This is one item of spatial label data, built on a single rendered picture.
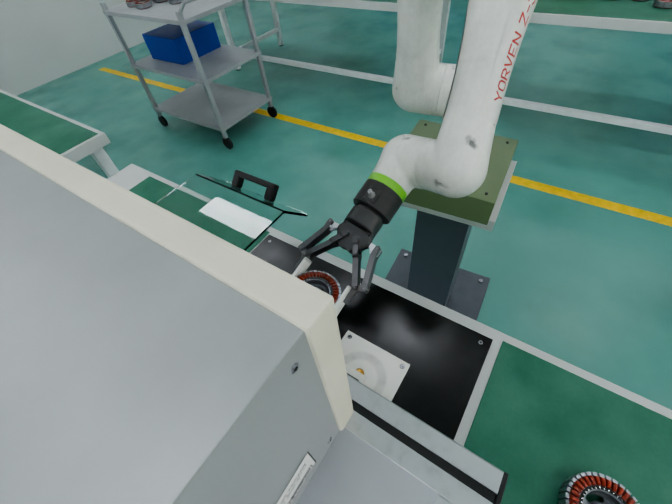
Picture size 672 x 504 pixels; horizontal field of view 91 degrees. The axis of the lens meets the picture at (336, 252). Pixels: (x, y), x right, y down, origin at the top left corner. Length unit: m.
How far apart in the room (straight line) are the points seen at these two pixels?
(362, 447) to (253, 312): 0.21
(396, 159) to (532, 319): 1.28
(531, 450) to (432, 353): 0.23
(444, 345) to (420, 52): 0.67
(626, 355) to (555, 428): 1.15
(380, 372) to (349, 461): 0.39
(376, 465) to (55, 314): 0.27
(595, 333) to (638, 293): 0.35
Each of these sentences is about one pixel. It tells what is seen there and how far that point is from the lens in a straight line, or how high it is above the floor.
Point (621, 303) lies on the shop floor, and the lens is 2.07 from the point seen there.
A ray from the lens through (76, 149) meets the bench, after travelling 1.90.
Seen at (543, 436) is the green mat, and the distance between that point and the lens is 0.79.
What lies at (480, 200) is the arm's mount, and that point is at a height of 0.83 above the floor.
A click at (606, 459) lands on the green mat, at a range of 0.82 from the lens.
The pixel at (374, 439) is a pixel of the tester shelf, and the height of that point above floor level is 1.11.
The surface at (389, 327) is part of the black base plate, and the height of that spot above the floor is 0.77.
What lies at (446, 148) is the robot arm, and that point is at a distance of 0.64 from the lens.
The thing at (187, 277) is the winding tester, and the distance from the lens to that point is 0.20.
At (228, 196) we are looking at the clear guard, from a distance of 0.67.
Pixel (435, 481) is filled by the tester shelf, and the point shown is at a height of 1.12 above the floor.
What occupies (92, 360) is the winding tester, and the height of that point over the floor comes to 1.32.
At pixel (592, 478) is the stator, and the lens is 0.76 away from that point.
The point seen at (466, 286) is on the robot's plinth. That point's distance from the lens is 1.81.
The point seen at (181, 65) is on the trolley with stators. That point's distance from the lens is 3.17.
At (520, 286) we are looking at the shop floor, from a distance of 1.91.
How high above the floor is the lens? 1.46
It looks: 49 degrees down
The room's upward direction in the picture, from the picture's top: 8 degrees counter-clockwise
